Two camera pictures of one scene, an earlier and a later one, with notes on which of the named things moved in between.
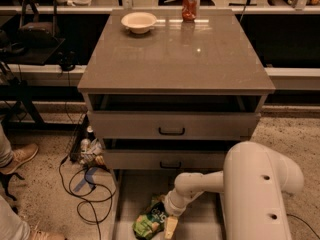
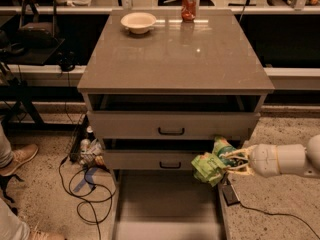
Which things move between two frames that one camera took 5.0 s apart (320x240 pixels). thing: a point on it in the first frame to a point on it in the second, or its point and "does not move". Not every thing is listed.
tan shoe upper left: [20, 156] does not move
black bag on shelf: [39, 13] does not move
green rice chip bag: [152, 221] to [208, 167]
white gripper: [172, 209] to [263, 160]
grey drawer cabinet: [167, 92] does not move
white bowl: [140, 22] does not move
